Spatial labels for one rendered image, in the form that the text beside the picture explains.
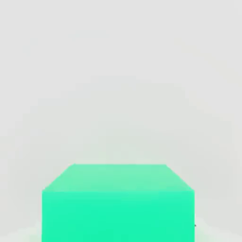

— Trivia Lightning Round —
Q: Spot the small green cube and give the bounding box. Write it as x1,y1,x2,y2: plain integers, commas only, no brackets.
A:
41,163,196,242

